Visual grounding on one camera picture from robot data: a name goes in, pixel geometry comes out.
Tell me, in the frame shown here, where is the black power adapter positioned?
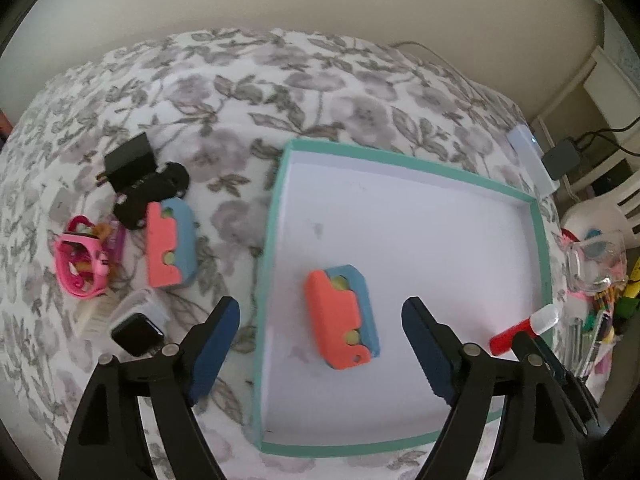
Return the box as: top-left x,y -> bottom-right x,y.
95,132 -> 160,195

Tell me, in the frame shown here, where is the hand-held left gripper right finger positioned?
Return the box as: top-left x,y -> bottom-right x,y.
401,296 -> 586,480

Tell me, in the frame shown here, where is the black smartwatch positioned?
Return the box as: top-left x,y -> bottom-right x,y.
109,290 -> 168,358

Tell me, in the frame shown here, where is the pink toy watch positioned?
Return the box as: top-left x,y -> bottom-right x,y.
54,215 -> 112,302

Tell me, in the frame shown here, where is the black toy car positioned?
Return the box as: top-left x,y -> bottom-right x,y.
112,161 -> 191,231

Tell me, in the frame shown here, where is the white cable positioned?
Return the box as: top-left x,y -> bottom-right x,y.
390,41 -> 476,83

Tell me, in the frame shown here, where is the black cable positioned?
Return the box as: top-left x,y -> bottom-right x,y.
575,117 -> 640,157

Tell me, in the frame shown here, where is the grey power adapter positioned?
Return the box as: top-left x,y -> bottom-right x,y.
542,139 -> 583,181

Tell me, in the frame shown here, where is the clear plastic container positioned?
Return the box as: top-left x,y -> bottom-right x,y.
565,230 -> 628,293

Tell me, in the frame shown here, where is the coral and blue plastic toy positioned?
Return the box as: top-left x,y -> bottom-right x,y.
145,197 -> 197,289
305,264 -> 381,372

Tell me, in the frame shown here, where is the white rectangular device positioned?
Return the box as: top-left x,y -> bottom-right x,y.
507,127 -> 560,196

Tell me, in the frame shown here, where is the white plastic chair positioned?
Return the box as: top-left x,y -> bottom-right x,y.
560,160 -> 640,243

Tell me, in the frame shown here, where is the floral blanket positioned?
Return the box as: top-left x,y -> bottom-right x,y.
0,29 -> 571,480

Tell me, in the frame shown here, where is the teal cardboard box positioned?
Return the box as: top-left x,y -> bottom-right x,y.
252,140 -> 553,457

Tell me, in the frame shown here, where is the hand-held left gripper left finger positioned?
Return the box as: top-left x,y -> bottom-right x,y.
59,296 -> 241,480

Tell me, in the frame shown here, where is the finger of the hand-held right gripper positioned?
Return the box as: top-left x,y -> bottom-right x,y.
512,332 -> 571,386

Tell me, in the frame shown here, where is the red tube with white cap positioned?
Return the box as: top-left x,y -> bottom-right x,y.
489,305 -> 560,357

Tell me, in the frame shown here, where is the pink pup figure toy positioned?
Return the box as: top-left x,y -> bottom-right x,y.
75,222 -> 121,281

